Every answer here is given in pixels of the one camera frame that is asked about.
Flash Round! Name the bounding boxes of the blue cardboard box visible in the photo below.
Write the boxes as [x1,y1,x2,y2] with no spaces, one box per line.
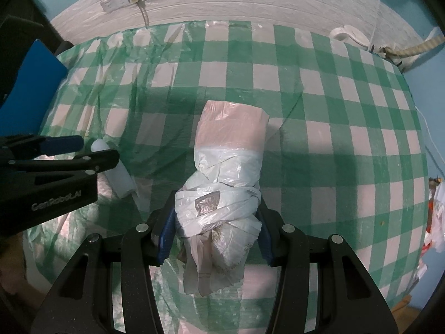
[0,39,69,137]

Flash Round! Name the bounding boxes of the green checked tablecloth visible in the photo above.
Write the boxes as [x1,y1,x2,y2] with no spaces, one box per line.
[23,21,430,334]

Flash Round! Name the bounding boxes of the white electric kettle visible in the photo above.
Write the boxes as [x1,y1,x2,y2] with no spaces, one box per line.
[330,24,371,48]

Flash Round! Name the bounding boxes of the grey plug cable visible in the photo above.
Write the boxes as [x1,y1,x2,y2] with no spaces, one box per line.
[137,0,151,28]

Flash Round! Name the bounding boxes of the white hanging cord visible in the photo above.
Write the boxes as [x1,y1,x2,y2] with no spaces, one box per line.
[369,0,383,46]

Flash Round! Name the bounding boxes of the white plastic bag bundle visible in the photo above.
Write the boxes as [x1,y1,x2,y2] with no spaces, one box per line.
[175,100,270,298]

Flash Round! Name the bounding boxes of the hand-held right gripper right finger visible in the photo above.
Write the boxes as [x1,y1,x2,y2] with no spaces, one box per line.
[255,198,399,334]

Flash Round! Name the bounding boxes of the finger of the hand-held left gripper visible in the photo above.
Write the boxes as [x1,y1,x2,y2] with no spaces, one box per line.
[0,134,85,162]
[7,148,120,178]

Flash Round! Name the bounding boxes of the white cable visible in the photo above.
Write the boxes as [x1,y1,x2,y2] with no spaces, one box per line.
[415,104,445,175]

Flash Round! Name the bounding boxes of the dark cabinet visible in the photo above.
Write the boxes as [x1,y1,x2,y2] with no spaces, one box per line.
[0,0,74,99]

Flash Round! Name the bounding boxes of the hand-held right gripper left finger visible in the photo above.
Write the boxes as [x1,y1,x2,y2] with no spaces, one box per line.
[31,190,179,334]

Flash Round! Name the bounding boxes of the striped hose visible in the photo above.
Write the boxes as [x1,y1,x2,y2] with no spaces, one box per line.
[382,35,445,65]

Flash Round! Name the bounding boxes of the pale blue cloth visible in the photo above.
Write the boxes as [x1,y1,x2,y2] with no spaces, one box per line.
[90,139,138,198]

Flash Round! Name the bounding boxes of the red and white plastic bags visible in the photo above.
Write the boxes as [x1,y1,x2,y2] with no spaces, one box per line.
[422,177,445,279]

